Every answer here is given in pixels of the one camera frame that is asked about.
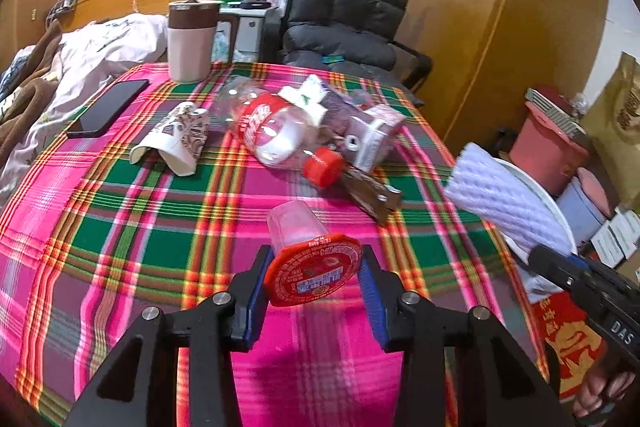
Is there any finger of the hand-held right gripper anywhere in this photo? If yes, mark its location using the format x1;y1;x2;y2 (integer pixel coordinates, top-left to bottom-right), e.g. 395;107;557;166
529;244;608;303

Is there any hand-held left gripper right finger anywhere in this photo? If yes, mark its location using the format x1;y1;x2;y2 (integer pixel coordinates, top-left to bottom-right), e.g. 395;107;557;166
357;244;576;427

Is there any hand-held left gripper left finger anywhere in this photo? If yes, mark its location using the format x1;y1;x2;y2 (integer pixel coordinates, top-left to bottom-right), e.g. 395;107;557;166
65;244;273;427

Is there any pink jelly cup red lid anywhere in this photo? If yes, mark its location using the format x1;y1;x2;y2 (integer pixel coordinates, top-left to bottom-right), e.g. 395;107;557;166
265;201;363;308

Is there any white round trash bin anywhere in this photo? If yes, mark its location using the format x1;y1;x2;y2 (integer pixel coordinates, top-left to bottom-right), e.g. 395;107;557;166
492;157;576;303

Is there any white foam net sleeve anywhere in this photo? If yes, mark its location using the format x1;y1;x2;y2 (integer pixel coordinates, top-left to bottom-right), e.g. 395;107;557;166
444;144;576;258

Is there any brown foil wrapper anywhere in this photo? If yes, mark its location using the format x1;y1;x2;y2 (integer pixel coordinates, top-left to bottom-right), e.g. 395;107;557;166
342;167;403;225

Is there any clear plastic bottle red cap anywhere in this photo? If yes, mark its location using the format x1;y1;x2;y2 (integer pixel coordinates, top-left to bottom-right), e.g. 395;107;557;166
215;77;346;188

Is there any crushed patterned paper cup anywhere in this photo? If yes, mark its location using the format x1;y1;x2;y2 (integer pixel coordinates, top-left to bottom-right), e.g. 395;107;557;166
129;103;211;178

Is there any white paper with green print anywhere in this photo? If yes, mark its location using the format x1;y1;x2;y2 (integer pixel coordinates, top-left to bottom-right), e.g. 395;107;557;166
277;74;328;125

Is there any person's right hand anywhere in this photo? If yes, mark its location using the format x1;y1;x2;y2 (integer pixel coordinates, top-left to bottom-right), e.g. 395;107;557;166
575;369;640;420

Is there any pale blue bucket pink lid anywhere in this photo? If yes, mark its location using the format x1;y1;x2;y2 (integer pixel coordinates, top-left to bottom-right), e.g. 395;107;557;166
555;167;613;253

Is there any white cardboard box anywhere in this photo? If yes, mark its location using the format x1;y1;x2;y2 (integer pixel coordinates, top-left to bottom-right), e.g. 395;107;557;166
590;207;640;268

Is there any pink plastic bucket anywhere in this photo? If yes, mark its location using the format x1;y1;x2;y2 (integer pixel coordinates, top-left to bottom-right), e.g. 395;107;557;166
510;107;591;198

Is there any striped flat box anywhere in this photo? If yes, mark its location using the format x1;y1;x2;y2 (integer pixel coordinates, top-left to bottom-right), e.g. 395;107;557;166
525;87;588;135

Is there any gold paper bag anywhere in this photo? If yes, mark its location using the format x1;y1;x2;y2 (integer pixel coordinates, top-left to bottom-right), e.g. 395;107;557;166
582;52;640;208

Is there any small purple carton box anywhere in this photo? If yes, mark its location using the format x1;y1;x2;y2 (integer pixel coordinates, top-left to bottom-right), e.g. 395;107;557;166
345;104;408;172

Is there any black smartphone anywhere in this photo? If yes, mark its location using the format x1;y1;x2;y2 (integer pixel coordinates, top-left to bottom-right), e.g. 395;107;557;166
66;79;151;138

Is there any clear plastic bag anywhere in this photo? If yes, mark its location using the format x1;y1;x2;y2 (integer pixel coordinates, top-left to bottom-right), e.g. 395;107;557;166
212;32;261;62

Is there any brown and white tumbler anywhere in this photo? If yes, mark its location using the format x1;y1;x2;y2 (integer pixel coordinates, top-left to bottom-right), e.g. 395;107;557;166
166;0;223;82

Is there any white nightstand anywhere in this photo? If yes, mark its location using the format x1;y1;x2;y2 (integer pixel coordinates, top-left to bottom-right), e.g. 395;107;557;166
220;4;278;62

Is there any yellow wooden wardrobe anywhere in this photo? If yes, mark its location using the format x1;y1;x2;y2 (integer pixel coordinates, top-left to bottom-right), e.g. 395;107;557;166
410;0;611;148

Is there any grey padded chair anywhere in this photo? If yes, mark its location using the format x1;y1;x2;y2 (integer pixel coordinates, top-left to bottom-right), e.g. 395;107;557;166
277;0;433;88

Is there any brown blanket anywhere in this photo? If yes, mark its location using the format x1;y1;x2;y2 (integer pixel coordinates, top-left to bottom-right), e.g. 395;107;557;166
0;22;66;158

